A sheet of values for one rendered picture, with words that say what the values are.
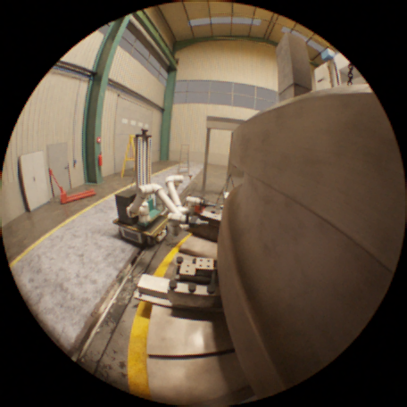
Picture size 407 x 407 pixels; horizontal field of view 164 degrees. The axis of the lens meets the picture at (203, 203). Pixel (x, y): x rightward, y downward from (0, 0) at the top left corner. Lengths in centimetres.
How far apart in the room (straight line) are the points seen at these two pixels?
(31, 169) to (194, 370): 625
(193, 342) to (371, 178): 133
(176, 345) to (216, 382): 44
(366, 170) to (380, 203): 5
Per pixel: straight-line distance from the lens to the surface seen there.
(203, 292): 109
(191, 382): 129
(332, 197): 25
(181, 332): 134
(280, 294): 56
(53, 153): 703
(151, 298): 144
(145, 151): 237
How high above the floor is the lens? 160
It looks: 22 degrees down
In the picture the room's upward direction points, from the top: 5 degrees clockwise
